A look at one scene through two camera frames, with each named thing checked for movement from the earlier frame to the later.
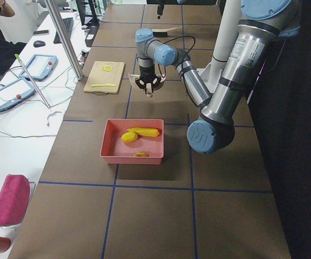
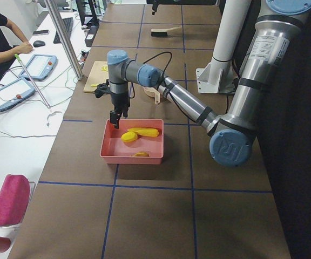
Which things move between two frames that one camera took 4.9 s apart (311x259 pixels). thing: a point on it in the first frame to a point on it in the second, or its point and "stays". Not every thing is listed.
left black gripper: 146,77 to 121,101
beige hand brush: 158,32 stays
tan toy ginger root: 140,154 stays
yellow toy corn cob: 147,131 stays
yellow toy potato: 129,136 stays
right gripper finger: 160,9 to 155,4
